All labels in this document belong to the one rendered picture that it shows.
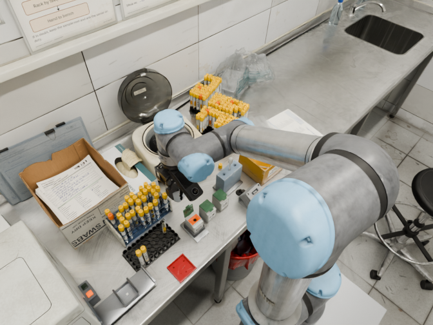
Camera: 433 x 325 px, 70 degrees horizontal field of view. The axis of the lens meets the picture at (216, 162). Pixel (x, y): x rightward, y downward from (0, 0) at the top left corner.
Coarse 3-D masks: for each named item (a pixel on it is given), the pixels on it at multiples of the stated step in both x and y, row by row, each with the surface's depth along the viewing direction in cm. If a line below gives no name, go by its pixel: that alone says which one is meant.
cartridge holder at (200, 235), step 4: (180, 224) 107; (184, 224) 104; (184, 228) 106; (188, 228) 104; (200, 228) 104; (204, 228) 105; (188, 232) 105; (192, 232) 103; (196, 232) 103; (200, 232) 105; (204, 232) 105; (208, 232) 105; (192, 236) 104; (196, 236) 104; (200, 236) 104; (204, 236) 105; (196, 240) 103; (200, 240) 104
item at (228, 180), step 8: (224, 168) 112; (232, 168) 112; (240, 168) 114; (216, 176) 111; (224, 176) 110; (232, 176) 112; (240, 176) 119; (216, 184) 115; (224, 184) 111; (232, 184) 117; (240, 184) 120; (232, 192) 117
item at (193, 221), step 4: (192, 212) 103; (188, 216) 102; (192, 216) 102; (196, 216) 102; (188, 220) 101; (192, 220) 101; (196, 220) 102; (200, 220) 102; (188, 224) 102; (192, 224) 100; (196, 224) 101; (200, 224) 102; (192, 228) 101; (196, 228) 101
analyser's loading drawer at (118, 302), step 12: (132, 276) 92; (144, 276) 93; (120, 288) 90; (132, 288) 90; (144, 288) 90; (108, 300) 88; (120, 300) 85; (132, 300) 87; (96, 312) 86; (108, 312) 86; (120, 312) 86; (108, 324) 84
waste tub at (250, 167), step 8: (240, 160) 121; (248, 160) 117; (248, 168) 120; (256, 168) 116; (264, 168) 125; (272, 168) 116; (280, 168) 123; (256, 176) 118; (264, 176) 115; (272, 176) 122
